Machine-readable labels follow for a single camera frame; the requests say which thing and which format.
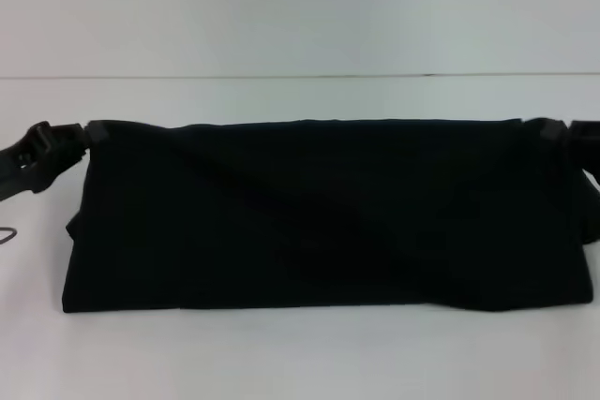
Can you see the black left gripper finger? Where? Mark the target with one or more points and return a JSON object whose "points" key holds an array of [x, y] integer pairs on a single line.
{"points": [[54, 173], [65, 135]]}

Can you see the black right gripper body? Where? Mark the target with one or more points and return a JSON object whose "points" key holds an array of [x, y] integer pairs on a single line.
{"points": [[591, 161]]}

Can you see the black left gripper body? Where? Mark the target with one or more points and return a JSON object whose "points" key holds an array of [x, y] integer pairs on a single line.
{"points": [[14, 168]]}

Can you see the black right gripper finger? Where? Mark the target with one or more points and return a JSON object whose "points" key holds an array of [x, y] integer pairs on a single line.
{"points": [[550, 129]]}

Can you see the black FREE print t-shirt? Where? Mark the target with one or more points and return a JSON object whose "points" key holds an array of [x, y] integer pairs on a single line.
{"points": [[304, 212]]}

